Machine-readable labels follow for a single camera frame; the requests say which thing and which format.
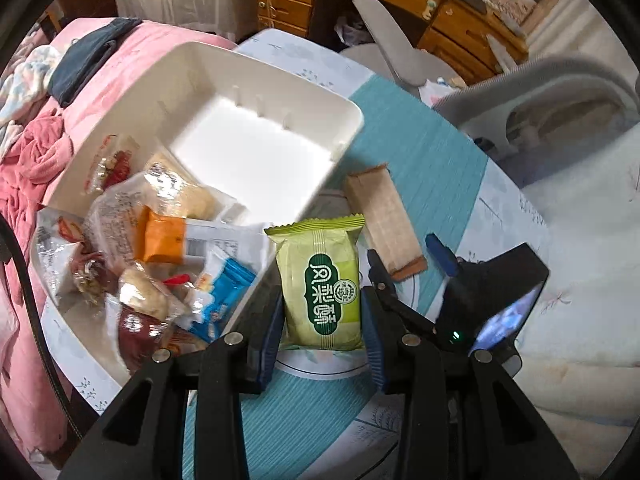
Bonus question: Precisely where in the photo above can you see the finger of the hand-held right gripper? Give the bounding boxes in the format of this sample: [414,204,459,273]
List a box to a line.
[367,248,442,344]
[425,232,463,281]

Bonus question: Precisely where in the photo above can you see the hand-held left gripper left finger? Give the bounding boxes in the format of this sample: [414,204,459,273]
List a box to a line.
[55,287,286,480]

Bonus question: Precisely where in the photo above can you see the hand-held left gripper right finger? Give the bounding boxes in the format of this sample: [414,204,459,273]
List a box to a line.
[360,285,583,480]

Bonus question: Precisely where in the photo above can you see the brown paper snack packet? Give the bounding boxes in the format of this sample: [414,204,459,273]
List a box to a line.
[342,162,428,282]

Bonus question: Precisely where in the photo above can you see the green snack packet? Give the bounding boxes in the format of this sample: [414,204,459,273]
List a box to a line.
[263,214,366,352]

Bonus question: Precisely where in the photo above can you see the blue white snack packet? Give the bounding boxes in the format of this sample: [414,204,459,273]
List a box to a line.
[187,247,258,343]

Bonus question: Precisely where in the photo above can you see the small yellow cookie packet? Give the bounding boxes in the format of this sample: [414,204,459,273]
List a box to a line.
[117,265,176,321]

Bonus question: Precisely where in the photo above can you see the clear packet with orange label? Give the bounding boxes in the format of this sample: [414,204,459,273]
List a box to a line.
[82,177,191,273]

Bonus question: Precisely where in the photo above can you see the white plastic tray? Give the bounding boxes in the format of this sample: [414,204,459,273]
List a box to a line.
[30,41,365,376]

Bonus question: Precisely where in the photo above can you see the clear packet with red edge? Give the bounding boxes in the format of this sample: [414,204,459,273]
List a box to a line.
[82,132,141,196]

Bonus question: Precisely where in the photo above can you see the white floral curtain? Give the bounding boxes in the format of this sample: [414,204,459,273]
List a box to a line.
[500,0,640,476]

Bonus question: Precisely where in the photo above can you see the white pink packet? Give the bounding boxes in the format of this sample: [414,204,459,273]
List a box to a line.
[420,77,466,106]

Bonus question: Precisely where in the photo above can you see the grey office chair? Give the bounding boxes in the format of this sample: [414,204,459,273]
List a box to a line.
[340,0,640,186]

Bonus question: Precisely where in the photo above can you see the wooden desk with drawers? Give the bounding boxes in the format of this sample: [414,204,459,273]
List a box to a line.
[257,0,531,86]

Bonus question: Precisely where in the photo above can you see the trash bag bin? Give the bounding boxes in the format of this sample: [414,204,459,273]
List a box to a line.
[335,12,373,46]

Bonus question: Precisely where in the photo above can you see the crumpled pink fleece cloth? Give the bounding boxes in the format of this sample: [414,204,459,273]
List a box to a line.
[0,110,76,241]

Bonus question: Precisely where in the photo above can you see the pink fleece blanket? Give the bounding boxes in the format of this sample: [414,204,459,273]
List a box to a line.
[0,17,238,466]

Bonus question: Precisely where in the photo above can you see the navy blue cloth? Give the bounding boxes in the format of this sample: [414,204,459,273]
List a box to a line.
[47,17,143,108]

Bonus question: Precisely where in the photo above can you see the white floral blanket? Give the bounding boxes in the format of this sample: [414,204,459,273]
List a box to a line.
[0,44,63,126]

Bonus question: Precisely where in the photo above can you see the black cable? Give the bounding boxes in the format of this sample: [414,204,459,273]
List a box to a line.
[0,215,81,441]

